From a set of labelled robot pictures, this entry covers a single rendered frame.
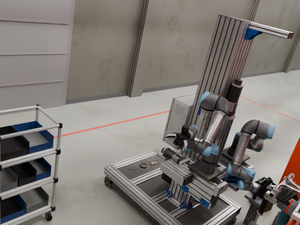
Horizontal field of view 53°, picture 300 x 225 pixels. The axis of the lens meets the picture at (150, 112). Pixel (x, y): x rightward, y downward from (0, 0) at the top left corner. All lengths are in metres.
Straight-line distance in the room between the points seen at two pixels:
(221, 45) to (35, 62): 2.96
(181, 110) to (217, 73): 0.49
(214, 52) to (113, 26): 3.05
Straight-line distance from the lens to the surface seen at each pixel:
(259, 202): 3.20
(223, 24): 2.55
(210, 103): 2.37
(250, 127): 2.52
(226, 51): 2.53
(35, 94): 4.89
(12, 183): 2.63
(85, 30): 5.04
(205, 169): 2.56
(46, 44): 4.70
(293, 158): 2.96
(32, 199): 2.99
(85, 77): 5.30
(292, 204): 2.52
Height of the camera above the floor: 2.16
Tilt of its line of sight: 23 degrees down
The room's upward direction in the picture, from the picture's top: 12 degrees clockwise
